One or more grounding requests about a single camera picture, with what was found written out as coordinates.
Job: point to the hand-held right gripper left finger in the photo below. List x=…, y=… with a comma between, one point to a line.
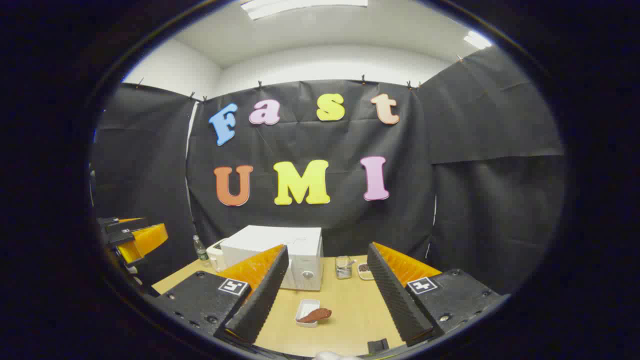
x=260, y=300

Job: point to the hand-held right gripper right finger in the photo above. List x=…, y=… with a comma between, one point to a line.
x=395, y=300

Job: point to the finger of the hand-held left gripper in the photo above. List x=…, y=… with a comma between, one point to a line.
x=145, y=240
x=122, y=225

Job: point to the brown chicken leg food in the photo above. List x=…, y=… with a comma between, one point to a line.
x=316, y=315

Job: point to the white microwave oven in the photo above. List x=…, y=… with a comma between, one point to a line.
x=280, y=242

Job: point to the divided dish with grains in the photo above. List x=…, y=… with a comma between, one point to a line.
x=363, y=272

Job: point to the white rectangular tray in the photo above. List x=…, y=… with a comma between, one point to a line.
x=306, y=306

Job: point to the clear plastic water bottle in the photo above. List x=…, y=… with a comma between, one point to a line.
x=201, y=252

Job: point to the metal mesh cutlery holder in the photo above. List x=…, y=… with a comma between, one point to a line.
x=343, y=269

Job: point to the white toaster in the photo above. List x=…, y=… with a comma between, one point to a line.
x=216, y=256

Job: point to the black backdrop cloth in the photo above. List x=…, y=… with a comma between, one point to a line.
x=310, y=220

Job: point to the small ceiling light panel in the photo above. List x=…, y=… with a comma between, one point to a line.
x=476, y=40

